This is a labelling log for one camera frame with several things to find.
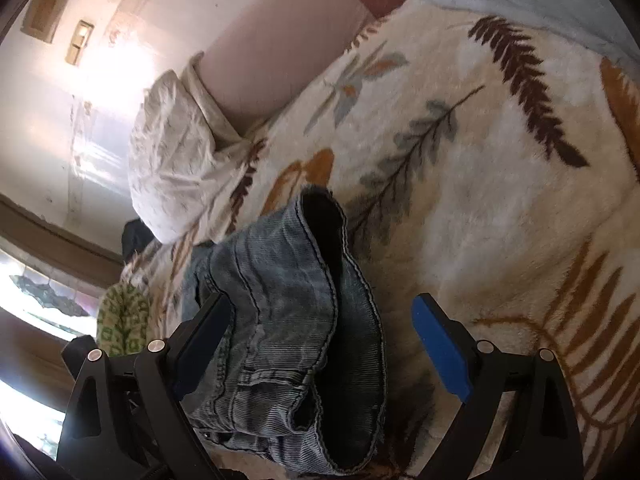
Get black cloth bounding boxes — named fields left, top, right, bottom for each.
left=121, top=220, right=162, bottom=263

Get blue denim pants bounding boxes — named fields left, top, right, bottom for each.
left=180, top=187, right=390, bottom=477

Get pink quilted headboard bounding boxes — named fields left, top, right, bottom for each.
left=202, top=0, right=416, bottom=133

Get green patterned quilt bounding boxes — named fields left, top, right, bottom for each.
left=95, top=282, right=153, bottom=357

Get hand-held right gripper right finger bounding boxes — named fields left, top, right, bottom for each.
left=411, top=293, right=586, bottom=480

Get beige wall panel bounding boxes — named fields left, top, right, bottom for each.
left=22, top=0, right=66, bottom=43

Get leaf print fleece blanket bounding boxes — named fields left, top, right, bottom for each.
left=120, top=0, right=640, bottom=480

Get white leaf print pillow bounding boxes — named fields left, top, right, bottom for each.
left=127, top=52, right=271, bottom=243

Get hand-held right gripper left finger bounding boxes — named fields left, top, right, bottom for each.
left=55, top=292, right=236, bottom=480

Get window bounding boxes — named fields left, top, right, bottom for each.
left=0, top=250, right=101, bottom=338

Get beige wall switch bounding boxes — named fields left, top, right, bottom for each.
left=65, top=20, right=96, bottom=66

